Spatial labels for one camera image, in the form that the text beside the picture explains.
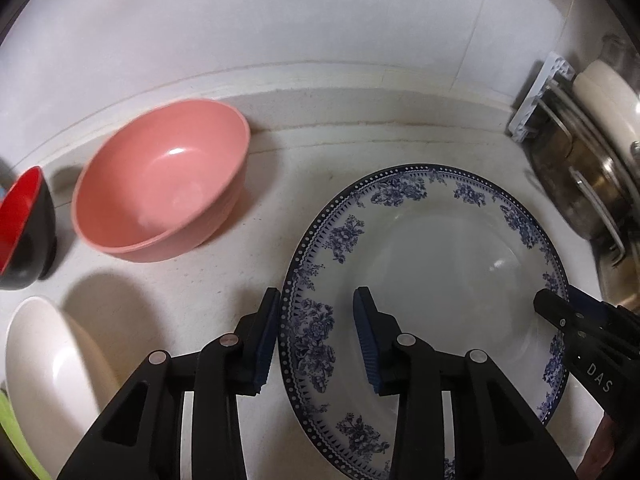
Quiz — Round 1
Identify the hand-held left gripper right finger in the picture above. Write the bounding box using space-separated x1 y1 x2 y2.
352 286 573 480

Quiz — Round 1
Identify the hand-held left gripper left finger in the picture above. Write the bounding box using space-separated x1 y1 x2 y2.
56 287 281 480

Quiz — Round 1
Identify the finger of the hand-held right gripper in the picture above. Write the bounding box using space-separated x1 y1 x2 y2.
533 288 622 357
569 284 640 321

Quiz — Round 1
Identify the small blue floral plate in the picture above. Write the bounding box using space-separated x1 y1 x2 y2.
280 162 571 480

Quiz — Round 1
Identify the pink bowl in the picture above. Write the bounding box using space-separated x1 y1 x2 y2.
71 99 252 264

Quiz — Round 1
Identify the cream bowl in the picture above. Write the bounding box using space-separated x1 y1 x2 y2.
5 296 123 480

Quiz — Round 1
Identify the green plate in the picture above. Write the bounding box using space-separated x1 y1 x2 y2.
0 387 51 480

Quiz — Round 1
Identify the red and black bowl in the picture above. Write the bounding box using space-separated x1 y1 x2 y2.
0 165 57 292

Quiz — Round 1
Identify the person's right forearm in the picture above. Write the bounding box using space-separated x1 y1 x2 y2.
575 410 626 480

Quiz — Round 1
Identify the small steel pot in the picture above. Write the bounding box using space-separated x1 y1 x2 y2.
597 247 640 311

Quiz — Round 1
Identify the large steel pot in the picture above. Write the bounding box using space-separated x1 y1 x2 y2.
530 95 640 256

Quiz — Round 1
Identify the white pot with glass lid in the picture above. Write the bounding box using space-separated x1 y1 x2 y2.
572 32 640 161

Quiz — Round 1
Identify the metal pot rack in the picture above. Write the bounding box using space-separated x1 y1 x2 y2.
509 51 626 266

